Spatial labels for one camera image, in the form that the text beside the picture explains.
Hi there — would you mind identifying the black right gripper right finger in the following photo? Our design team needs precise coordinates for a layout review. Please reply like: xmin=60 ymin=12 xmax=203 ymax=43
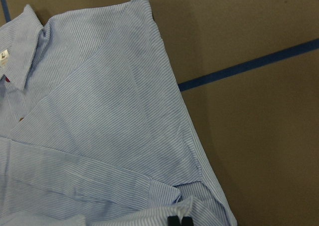
xmin=181 ymin=217 xmax=193 ymax=226

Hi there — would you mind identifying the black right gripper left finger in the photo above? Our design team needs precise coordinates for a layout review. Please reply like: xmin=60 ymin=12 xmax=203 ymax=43
xmin=167 ymin=216 xmax=180 ymax=226

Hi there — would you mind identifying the light blue striped shirt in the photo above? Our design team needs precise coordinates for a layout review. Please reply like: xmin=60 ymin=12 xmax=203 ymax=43
xmin=0 ymin=0 xmax=237 ymax=226

